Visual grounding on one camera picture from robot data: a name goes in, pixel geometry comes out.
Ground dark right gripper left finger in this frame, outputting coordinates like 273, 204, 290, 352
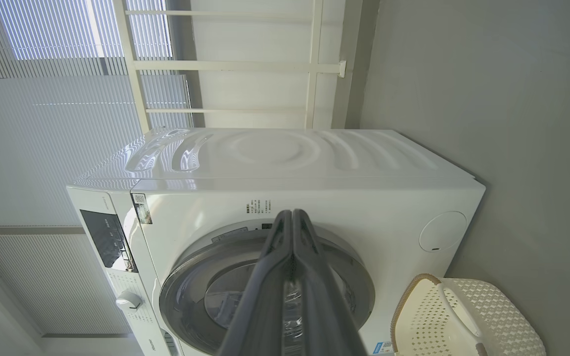
218, 209, 293, 356

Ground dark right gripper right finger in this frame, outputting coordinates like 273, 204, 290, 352
292, 209, 369, 356

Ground black-rimmed glass washer door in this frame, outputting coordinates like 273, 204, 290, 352
159, 225, 376, 356

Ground white front-load washing machine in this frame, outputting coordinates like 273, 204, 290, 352
66, 128, 487, 356

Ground cream basket with brown rim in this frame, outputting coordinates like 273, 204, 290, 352
390, 273, 547, 356

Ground small black text label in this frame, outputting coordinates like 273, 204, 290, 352
245, 199, 272, 215

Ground QR code sticker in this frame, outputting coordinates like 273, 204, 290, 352
132, 194, 153, 224

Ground white window blinds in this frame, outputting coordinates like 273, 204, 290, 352
0, 0, 194, 337

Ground white metal rack frame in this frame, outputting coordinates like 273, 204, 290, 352
112, 0, 347, 133

